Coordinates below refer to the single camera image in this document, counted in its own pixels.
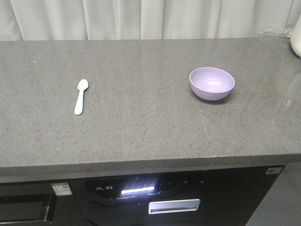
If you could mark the purple plastic bowl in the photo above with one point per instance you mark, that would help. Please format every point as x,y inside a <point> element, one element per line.
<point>211,84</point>

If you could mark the mint green plastic spoon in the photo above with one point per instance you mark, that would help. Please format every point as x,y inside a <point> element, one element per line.
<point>82,86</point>

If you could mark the white rice cooker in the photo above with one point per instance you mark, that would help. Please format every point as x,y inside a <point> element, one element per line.
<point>295,39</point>

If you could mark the black built-in disinfection cabinet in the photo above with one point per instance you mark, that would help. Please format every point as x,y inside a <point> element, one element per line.
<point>228,197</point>

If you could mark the black built-in dishwasher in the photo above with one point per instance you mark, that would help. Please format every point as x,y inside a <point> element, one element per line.
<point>41,203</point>

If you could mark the grey cabinet door right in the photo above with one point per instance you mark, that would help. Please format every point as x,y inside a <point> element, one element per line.
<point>282,204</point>

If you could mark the upper silver drawer handle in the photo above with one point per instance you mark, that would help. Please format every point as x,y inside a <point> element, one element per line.
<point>173,206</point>

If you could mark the white curtain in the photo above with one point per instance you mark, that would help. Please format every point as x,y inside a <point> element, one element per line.
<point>145,19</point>

